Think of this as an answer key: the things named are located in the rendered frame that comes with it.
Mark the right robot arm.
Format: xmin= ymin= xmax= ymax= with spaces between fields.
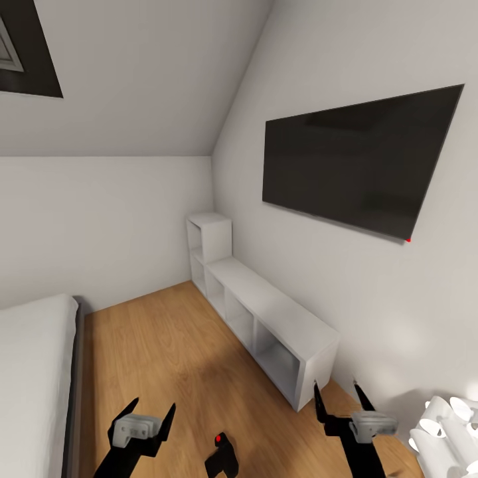
xmin=314 ymin=384 xmax=399 ymax=478

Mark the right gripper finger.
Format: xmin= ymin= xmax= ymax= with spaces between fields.
xmin=355 ymin=384 xmax=376 ymax=411
xmin=314 ymin=384 xmax=335 ymax=425

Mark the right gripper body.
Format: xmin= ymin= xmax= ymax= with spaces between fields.
xmin=324 ymin=417 xmax=384 ymax=474

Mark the digital camera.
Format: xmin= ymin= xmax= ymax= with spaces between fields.
xmin=204 ymin=432 xmax=239 ymax=478

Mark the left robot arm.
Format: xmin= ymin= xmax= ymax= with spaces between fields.
xmin=93 ymin=398 xmax=175 ymax=478

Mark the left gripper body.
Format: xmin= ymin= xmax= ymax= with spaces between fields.
xmin=96 ymin=424 xmax=160 ymax=478

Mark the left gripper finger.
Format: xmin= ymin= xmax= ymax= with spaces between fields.
xmin=112 ymin=398 xmax=139 ymax=424
xmin=157 ymin=404 xmax=175 ymax=445

